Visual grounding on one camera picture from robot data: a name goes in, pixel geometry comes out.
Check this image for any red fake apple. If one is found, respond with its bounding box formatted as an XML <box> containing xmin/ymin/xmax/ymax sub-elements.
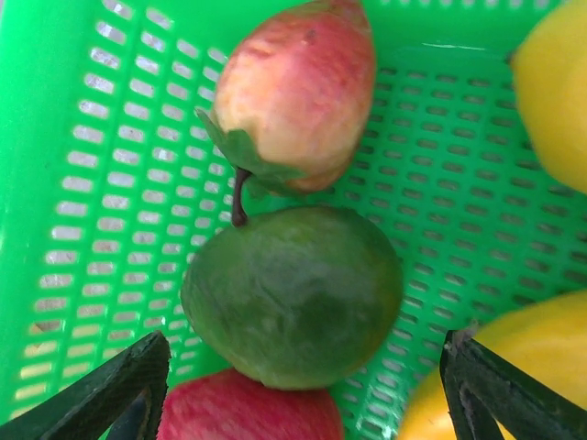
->
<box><xmin>155</xmin><ymin>368</ymin><xmax>346</xmax><ymax>440</ymax></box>

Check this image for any yellow fake lemon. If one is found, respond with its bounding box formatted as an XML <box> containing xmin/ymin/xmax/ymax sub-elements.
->
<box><xmin>509</xmin><ymin>0</ymin><xmax>587</xmax><ymax>197</ymax></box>

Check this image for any green fake mango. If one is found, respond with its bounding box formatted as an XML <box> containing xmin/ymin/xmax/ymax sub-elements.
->
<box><xmin>179</xmin><ymin>205</ymin><xmax>404</xmax><ymax>391</ymax></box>

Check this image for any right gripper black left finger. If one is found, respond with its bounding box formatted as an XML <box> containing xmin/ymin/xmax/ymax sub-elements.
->
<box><xmin>0</xmin><ymin>329</ymin><xmax>172</xmax><ymax>440</ymax></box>

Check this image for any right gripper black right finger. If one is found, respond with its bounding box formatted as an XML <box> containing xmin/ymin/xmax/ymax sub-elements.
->
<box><xmin>438</xmin><ymin>328</ymin><xmax>587</xmax><ymax>440</ymax></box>

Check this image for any yellow banana toy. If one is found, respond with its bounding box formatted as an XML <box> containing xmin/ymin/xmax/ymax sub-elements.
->
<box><xmin>394</xmin><ymin>289</ymin><xmax>587</xmax><ymax>440</ymax></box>

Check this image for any green plastic basket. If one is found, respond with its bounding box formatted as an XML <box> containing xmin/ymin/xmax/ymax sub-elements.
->
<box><xmin>0</xmin><ymin>0</ymin><xmax>587</xmax><ymax>440</ymax></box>

